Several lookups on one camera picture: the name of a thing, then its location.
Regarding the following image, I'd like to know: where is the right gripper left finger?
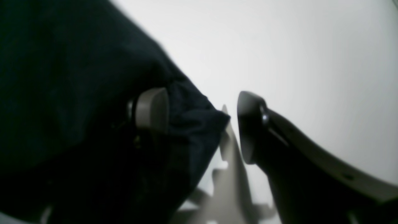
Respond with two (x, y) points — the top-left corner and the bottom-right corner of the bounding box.
(126, 87), (169, 147)

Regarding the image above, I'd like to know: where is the black T-shirt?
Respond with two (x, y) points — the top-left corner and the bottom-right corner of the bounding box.
(0, 0), (230, 224)

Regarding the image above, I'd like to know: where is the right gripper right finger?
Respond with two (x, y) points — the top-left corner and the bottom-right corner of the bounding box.
(237, 91), (398, 224)

